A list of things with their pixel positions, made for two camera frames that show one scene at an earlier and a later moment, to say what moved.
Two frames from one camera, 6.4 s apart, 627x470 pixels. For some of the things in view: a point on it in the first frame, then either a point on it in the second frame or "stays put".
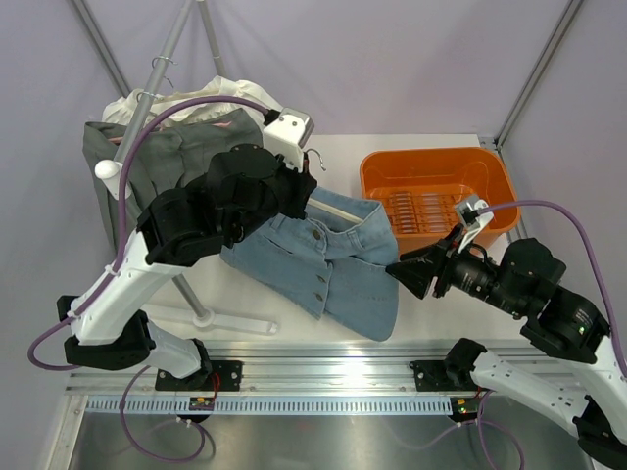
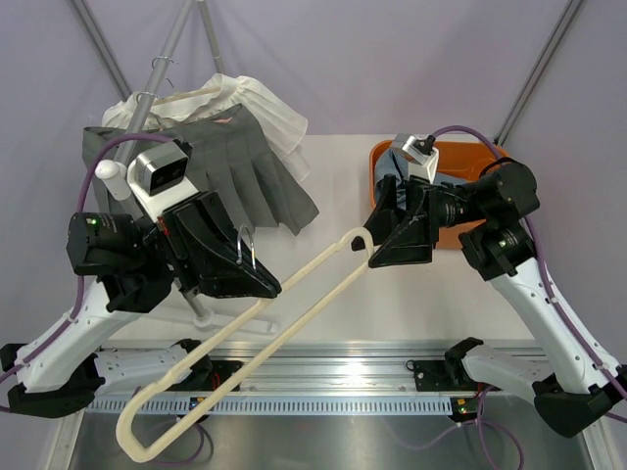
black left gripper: x=303 y=184 to x=208 y=252
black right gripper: x=428 y=260 to x=412 y=241
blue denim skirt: x=326 y=265 to x=388 y=163
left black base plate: x=220 y=375 stays put
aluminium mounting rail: x=289 y=368 stays put
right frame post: x=537 y=71 stays put
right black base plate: x=432 y=376 stays put
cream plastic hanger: x=327 y=208 to x=134 y=454
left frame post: x=104 y=47 stays put
